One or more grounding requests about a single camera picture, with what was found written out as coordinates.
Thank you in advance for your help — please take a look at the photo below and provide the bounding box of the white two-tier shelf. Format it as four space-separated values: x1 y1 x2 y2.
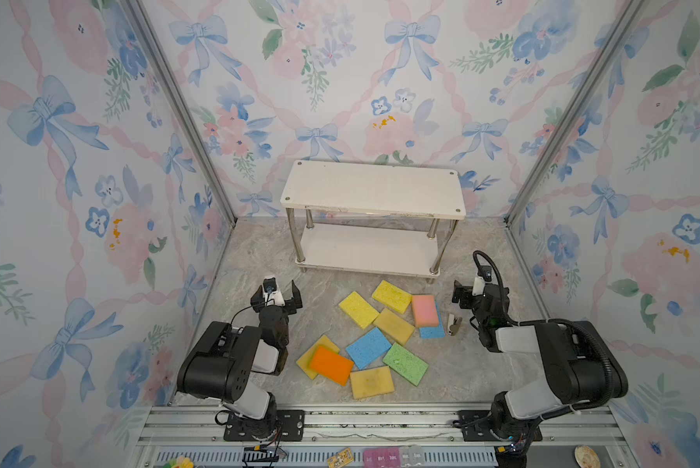
281 161 466 280

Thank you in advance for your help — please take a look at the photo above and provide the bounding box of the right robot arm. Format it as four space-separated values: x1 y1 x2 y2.
451 281 629 454

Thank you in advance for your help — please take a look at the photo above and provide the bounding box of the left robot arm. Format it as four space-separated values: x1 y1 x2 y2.
177 277 304 444

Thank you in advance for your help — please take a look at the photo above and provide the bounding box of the blue sponge under pink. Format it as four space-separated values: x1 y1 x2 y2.
418 311 447 339

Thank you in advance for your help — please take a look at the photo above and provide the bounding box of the yellow sponge under orange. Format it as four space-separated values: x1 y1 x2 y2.
297 335 340 380

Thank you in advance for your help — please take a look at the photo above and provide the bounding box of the yellow sponge upper left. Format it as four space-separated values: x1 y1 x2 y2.
338 292 380 331

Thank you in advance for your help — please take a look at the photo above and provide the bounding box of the yellow sponge upper right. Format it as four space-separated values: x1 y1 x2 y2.
371 281 412 314

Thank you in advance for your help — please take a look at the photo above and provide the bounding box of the dark yellow sponge centre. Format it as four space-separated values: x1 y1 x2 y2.
373 308 415 346

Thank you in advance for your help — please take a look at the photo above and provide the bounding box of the blue sponge centre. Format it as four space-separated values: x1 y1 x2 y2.
346 328 392 371

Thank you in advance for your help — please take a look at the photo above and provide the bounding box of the green sponge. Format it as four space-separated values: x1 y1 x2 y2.
383 343 429 386

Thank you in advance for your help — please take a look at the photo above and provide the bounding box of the yellow sponge bottom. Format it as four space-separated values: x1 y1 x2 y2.
350 366 395 400

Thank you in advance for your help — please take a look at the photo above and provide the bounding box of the yellow patterned card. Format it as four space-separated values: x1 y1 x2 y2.
327 448 355 468

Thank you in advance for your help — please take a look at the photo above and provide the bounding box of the clear plastic box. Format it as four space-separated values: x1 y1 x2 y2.
399 445 425 468

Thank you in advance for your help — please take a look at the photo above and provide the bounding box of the yellow green toy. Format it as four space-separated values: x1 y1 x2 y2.
163 456 194 468

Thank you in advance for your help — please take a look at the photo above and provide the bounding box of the round patterned disc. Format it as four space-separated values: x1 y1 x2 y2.
574 446 601 468

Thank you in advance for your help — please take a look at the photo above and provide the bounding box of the pink plastic box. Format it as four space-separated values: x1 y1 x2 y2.
363 447 402 468

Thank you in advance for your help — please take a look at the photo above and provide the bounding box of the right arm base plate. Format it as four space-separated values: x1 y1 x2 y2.
451 409 532 444

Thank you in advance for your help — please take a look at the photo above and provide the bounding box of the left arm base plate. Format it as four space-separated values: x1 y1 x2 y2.
223 409 305 444

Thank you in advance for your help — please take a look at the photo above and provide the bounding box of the black corrugated cable hose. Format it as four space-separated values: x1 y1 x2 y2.
472 250 630 405

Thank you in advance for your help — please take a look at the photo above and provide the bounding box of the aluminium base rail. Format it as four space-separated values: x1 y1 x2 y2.
129 404 627 468

